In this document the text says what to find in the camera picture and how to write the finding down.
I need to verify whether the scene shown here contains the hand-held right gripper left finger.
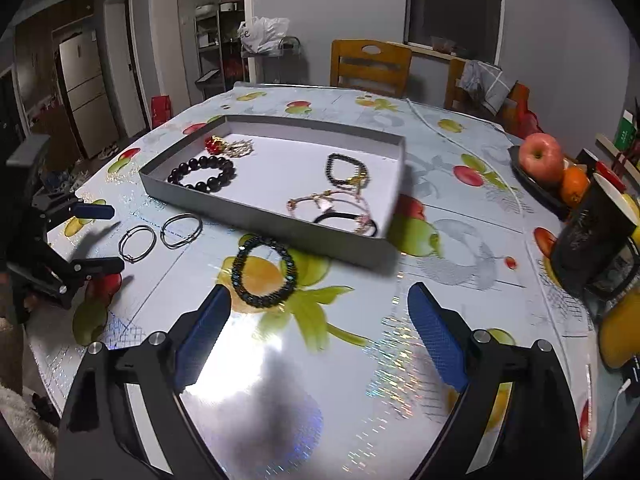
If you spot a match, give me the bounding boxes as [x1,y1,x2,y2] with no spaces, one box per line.
[54,284,232,480]

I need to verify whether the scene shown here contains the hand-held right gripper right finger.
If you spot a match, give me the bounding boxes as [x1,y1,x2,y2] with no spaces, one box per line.
[407,281,585,480]

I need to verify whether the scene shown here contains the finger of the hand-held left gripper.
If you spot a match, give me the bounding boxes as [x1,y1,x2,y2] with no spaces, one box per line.
[35,194,116,231]
[45,256,126,308]

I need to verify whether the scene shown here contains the silver bangle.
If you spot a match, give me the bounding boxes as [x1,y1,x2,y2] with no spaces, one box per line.
[118,224,157,264]
[159,213,204,250]

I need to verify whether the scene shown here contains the medium black bead bracelet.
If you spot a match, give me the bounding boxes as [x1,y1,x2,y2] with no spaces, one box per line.
[231,235,299,309]

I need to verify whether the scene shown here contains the large dark wooden bead bracelet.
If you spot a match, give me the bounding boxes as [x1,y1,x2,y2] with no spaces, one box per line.
[167,155,236,194]

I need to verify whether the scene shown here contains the grey cardboard box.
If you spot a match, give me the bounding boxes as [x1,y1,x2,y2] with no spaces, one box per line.
[139,114,406,270]

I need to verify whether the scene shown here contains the gold necklace with red beads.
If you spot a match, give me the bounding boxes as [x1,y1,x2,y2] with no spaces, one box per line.
[203,134,255,159]

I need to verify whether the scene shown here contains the black hair tie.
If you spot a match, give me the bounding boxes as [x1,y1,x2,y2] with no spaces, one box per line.
[312,209,382,239]

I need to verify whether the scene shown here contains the pink cord bracelet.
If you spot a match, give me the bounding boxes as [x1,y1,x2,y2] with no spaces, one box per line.
[286,189,372,227]

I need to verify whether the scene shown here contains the small bead bracelet gold charm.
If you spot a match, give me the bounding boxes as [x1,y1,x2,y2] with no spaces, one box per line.
[325,152,371,189]

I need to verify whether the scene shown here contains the fruit print tablecloth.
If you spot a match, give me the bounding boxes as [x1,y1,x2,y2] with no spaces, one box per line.
[25,82,640,480]

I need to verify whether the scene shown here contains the silver refrigerator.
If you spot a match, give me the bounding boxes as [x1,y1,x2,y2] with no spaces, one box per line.
[58,31,120,159]

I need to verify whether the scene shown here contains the red box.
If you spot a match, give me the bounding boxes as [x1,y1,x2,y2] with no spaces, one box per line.
[150,94,174,129]

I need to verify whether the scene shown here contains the fuzzy white cloth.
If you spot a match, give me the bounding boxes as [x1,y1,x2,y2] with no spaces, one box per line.
[0,384,57,466]

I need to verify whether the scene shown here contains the dark fruit plate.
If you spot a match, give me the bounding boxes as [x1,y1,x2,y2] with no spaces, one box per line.
[508,144,577,222]

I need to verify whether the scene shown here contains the black mug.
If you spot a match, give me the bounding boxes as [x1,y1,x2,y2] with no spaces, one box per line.
[549,173,640,302]

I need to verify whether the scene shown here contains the orange juice bottle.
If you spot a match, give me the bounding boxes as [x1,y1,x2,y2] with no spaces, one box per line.
[598,289,640,369]

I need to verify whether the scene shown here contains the metal storage rack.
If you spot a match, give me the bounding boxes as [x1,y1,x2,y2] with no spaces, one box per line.
[193,3,249,102]

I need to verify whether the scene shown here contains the orange fruit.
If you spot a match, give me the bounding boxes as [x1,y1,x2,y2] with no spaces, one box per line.
[559,165,592,206]

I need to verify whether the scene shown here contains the red apple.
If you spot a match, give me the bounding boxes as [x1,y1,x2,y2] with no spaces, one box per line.
[518,132,565,184]

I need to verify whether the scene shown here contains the red cloth bag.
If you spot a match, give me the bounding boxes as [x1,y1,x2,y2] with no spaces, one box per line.
[502,84,544,142]

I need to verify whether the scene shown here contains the white plastic bag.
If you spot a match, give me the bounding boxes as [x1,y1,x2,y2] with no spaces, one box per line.
[238,15,291,55]

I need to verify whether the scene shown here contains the wooden chair with cloth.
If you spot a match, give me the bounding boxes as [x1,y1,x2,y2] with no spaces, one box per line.
[444,57,531,132]

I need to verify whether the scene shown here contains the grey checkered cloth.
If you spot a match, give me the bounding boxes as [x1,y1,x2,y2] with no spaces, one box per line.
[459,58,519,116]

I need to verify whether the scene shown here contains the green boxes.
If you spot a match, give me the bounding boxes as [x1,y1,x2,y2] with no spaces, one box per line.
[613,109,639,152]

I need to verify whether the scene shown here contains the window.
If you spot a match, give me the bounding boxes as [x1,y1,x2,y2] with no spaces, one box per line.
[404,0,504,64]

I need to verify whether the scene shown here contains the white charging cable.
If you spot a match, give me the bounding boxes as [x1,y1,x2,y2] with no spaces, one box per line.
[606,374,637,457]

